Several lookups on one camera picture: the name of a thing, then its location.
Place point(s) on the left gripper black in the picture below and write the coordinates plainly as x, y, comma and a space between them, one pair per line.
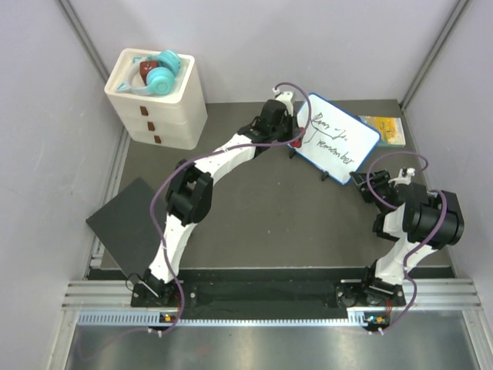
293, 129

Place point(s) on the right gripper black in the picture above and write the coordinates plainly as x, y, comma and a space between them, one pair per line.
380, 178

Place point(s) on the red whiteboard eraser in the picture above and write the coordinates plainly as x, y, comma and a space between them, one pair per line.
298, 139

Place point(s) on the blue framed whiteboard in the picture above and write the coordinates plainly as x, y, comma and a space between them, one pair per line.
335, 142

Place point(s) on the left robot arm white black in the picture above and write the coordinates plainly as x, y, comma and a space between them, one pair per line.
190, 187

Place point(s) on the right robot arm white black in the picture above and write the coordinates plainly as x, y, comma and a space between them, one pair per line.
418, 221

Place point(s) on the yellow blue book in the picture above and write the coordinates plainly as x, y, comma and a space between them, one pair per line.
391, 130

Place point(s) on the teal cat ear headphones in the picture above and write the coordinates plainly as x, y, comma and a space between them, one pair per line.
169, 67

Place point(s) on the dark red cube toy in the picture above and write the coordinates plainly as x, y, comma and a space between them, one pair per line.
149, 72

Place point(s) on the black flat board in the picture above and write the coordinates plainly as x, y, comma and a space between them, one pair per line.
126, 230

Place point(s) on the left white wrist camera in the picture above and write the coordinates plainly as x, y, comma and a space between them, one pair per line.
286, 98

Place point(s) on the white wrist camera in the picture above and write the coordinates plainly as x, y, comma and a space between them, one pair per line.
403, 179
286, 98

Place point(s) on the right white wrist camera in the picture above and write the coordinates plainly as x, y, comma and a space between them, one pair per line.
403, 179

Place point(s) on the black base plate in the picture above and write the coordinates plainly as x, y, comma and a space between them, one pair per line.
290, 287

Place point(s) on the aluminium frame rail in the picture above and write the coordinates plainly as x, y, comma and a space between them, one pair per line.
94, 295

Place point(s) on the grey slotted cable duct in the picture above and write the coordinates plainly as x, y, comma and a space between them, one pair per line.
160, 320

